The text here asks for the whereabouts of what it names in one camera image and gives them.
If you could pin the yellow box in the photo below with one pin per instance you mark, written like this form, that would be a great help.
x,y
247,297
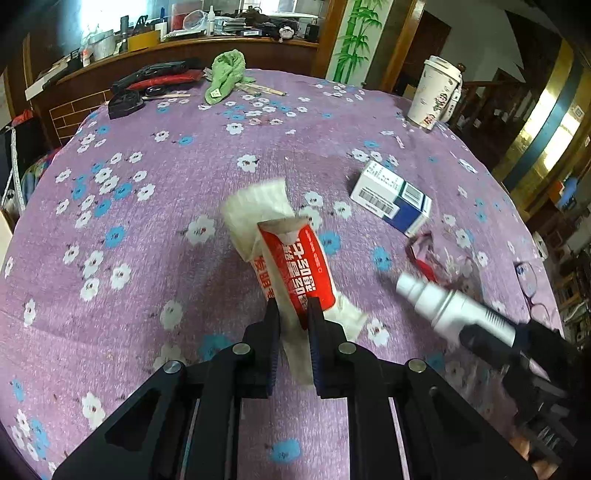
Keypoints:
x,y
144,41

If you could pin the black square case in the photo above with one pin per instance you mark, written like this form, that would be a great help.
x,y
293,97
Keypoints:
x,y
124,104

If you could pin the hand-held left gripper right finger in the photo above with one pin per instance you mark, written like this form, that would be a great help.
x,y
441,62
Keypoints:
x,y
316,346

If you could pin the wooden stair railing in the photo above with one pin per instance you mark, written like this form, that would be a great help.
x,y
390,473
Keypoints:
x,y
503,106

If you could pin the red flat pouch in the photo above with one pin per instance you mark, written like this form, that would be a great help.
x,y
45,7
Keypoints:
x,y
171,81

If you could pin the red and white sachet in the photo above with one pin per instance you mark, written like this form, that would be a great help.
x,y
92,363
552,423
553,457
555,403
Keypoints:
x,y
300,265

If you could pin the white printed tumbler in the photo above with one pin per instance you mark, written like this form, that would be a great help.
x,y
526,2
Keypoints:
x,y
431,97

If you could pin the white spray bottle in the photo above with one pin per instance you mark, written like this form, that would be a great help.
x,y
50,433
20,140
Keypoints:
x,y
445,304

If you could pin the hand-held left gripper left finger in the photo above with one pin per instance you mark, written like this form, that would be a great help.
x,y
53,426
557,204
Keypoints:
x,y
273,341

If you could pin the pink clear wrapper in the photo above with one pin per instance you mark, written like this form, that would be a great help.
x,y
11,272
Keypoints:
x,y
429,256

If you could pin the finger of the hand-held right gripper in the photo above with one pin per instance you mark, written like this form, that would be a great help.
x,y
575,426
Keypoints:
x,y
482,344
547,339

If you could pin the black red tools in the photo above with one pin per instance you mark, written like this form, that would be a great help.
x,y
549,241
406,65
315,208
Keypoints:
x,y
157,71

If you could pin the white paper sachet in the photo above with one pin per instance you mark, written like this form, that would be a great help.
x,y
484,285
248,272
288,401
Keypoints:
x,y
256,203

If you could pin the green cloth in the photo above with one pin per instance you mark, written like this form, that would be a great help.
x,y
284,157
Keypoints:
x,y
226,74

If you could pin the wooden chopsticks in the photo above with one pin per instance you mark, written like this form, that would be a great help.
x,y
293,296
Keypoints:
x,y
261,89

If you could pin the blue and white medicine box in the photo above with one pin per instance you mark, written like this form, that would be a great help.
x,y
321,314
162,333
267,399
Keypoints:
x,y
388,194

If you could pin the bamboo painted pillar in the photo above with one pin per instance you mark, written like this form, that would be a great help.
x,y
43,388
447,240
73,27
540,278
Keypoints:
x,y
358,37

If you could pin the eyeglasses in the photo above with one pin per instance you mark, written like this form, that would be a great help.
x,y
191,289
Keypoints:
x,y
531,286

